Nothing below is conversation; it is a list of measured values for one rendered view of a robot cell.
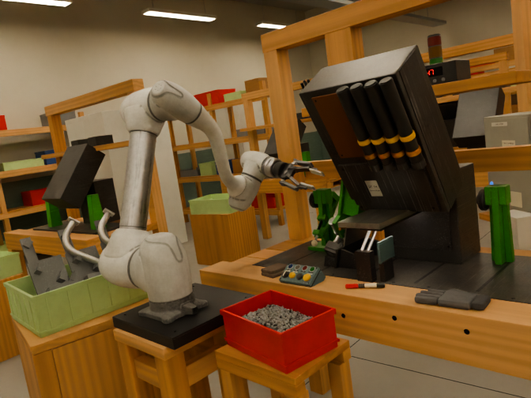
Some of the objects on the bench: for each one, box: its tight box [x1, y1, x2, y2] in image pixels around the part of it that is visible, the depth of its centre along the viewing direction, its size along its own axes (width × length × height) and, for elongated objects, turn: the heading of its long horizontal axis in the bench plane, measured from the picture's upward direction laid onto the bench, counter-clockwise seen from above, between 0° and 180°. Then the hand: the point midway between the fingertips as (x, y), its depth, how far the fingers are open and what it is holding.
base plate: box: [252, 240, 531, 304], centre depth 182 cm, size 42×110×2 cm, turn 91°
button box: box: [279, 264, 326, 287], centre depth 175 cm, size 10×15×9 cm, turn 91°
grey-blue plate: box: [376, 235, 395, 282], centre depth 164 cm, size 10×2×14 cm, turn 1°
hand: (313, 179), depth 199 cm, fingers open, 7 cm apart
